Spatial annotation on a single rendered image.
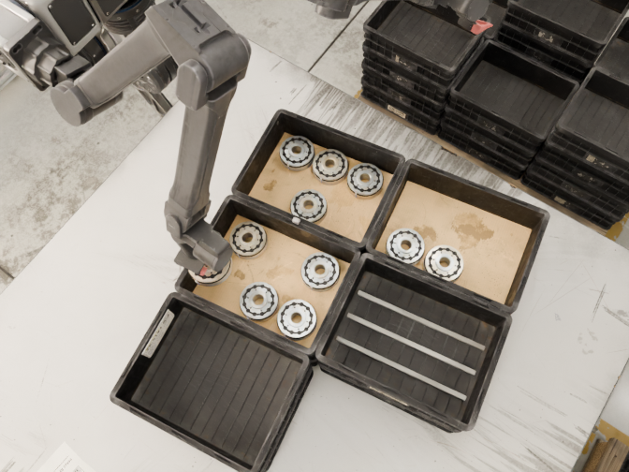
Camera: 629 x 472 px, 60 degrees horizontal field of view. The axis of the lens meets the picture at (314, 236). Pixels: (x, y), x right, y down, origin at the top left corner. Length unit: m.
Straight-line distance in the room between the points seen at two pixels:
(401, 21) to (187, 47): 1.71
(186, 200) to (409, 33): 1.55
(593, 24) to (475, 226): 1.23
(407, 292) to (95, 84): 0.91
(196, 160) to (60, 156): 2.05
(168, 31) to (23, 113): 2.42
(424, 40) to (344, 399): 1.45
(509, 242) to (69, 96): 1.13
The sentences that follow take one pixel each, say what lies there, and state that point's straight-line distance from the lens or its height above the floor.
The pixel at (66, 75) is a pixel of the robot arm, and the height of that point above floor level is 1.48.
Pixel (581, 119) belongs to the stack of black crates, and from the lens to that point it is 2.28.
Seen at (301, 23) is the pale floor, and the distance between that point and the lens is 3.07.
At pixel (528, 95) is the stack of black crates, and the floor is 0.38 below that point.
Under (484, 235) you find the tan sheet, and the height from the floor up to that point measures 0.83.
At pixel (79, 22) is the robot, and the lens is 1.25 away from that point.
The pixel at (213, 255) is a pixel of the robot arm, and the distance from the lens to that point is 1.09.
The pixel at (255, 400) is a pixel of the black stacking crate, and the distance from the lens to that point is 1.45.
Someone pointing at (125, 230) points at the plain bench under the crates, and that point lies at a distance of 1.81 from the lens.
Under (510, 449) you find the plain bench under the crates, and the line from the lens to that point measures 1.61.
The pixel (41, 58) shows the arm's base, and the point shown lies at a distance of 1.15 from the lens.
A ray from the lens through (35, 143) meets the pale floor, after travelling 3.04.
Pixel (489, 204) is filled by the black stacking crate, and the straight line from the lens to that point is 1.57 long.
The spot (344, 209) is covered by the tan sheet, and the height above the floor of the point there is 0.83.
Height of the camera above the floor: 2.25
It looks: 68 degrees down
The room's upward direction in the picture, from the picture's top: 8 degrees counter-clockwise
